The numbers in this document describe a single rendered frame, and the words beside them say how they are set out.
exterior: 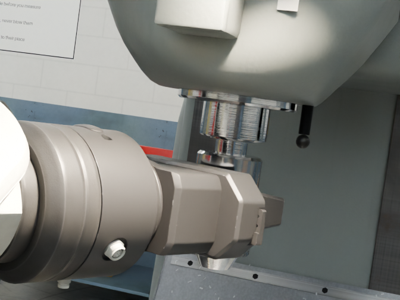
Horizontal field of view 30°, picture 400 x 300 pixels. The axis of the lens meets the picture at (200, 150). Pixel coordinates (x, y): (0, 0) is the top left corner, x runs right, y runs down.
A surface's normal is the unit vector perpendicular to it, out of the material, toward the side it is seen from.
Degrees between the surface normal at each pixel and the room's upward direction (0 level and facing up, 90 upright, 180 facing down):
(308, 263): 90
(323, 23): 108
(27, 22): 90
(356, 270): 90
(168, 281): 63
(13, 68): 90
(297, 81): 136
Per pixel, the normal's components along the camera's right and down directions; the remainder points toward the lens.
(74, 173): 0.72, -0.35
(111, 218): 0.73, 0.17
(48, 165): 0.00, -0.41
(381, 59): -0.31, 0.16
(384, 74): -0.30, 0.71
